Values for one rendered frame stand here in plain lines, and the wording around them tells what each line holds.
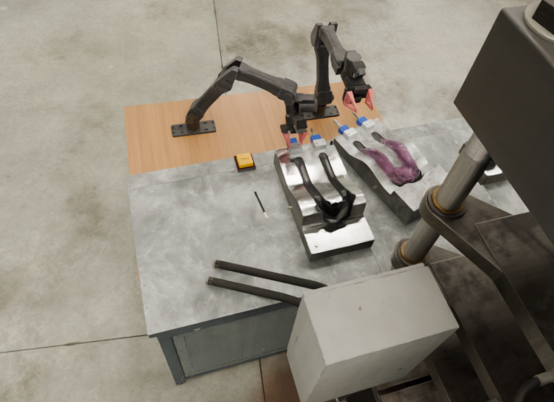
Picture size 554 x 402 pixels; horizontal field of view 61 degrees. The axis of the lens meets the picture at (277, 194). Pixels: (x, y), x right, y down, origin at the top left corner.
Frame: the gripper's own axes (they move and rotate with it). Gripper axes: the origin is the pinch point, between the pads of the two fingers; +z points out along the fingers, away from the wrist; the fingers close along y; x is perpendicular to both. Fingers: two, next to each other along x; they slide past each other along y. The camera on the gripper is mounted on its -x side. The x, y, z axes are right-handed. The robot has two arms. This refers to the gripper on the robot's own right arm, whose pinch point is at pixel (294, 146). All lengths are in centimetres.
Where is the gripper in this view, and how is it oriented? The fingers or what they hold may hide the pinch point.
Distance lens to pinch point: 199.3
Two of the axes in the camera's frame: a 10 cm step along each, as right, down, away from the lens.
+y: 9.6, -1.9, 2.1
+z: 0.8, 8.9, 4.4
